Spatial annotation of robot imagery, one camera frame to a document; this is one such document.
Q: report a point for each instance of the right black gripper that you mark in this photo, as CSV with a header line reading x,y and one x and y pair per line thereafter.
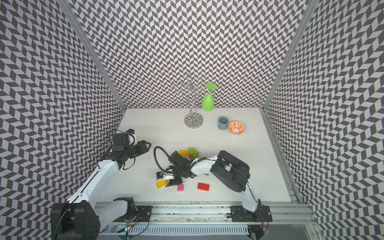
x,y
174,182

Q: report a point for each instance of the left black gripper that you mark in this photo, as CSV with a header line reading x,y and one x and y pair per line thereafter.
x,y
143,147

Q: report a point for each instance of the yellow long lego brick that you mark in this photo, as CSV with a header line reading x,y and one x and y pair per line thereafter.
x,y
162,183

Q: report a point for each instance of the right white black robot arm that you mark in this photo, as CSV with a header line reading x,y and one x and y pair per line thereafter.
x,y
230,170

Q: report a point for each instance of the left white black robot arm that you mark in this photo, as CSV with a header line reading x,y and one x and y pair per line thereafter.
x,y
77,219

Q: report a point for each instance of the pink lego brick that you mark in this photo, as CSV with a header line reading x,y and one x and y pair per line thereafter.
x,y
180,188

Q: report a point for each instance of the yellow curved lego brick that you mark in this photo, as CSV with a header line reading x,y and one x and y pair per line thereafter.
x,y
183,153

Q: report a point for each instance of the red long lego brick front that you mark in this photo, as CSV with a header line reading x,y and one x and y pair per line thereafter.
x,y
203,187

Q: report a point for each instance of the white vent grille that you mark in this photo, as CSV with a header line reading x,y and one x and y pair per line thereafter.
x,y
177,230

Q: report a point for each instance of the grey blue cup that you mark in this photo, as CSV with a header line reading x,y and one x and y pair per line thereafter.
x,y
223,123

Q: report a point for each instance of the chrome mug tree stand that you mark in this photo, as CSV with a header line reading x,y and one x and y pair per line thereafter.
x,y
191,88

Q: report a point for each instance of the orange patterned small bowl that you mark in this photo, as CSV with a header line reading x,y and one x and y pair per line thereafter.
x,y
236,127

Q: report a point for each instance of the green plastic wine glass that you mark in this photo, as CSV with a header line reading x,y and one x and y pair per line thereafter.
x,y
208,101

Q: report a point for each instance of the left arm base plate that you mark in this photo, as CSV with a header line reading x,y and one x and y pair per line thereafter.
x,y
144,213

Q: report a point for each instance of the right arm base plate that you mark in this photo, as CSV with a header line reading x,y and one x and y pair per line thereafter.
x,y
262,214

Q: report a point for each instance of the aluminium front rail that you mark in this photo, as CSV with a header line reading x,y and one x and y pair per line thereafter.
x,y
219,213

